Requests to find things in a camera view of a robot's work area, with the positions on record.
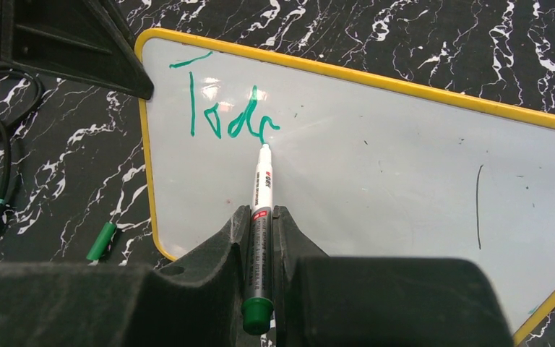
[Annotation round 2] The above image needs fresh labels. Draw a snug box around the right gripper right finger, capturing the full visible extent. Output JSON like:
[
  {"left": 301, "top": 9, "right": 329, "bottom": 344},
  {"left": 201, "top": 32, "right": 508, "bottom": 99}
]
[{"left": 272, "top": 206, "right": 514, "bottom": 346}]

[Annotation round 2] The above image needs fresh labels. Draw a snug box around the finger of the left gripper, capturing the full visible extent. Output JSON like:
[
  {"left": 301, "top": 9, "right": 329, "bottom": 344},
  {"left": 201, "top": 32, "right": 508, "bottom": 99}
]
[{"left": 0, "top": 0, "right": 154, "bottom": 100}]

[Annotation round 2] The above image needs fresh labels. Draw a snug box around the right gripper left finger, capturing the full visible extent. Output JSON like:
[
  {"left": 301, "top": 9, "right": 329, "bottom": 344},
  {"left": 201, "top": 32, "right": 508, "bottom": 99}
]
[{"left": 0, "top": 206, "right": 252, "bottom": 346}]

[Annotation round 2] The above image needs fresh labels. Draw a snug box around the green whiteboard marker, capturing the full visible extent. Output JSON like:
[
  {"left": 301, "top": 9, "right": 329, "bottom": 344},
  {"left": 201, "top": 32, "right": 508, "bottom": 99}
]
[{"left": 241, "top": 144, "right": 274, "bottom": 335}]

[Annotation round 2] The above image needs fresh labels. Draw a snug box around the green marker cap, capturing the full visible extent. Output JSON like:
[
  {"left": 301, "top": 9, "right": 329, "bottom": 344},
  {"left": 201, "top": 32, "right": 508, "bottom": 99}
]
[{"left": 86, "top": 222, "right": 117, "bottom": 261}]

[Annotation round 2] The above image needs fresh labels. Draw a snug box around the yellow framed whiteboard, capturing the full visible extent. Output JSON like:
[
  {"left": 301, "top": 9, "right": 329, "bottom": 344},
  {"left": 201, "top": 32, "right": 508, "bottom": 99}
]
[{"left": 135, "top": 28, "right": 555, "bottom": 342}]

